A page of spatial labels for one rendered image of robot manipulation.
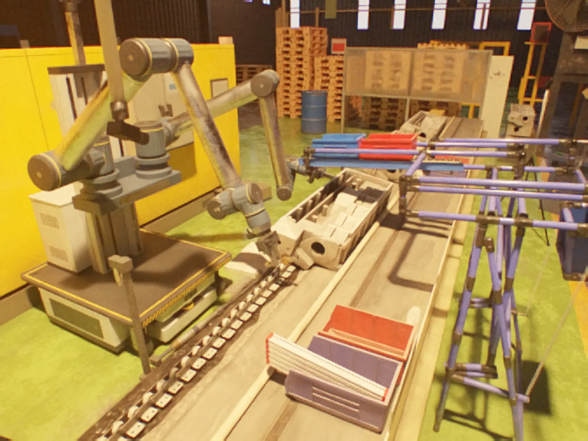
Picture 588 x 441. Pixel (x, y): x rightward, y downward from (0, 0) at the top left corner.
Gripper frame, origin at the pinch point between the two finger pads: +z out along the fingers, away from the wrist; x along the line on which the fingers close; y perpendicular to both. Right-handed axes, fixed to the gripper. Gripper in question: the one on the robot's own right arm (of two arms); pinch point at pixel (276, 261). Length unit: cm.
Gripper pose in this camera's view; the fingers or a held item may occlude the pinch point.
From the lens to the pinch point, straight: 190.2
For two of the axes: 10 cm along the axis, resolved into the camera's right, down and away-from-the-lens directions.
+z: 3.8, 9.0, 2.0
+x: 4.5, -3.7, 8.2
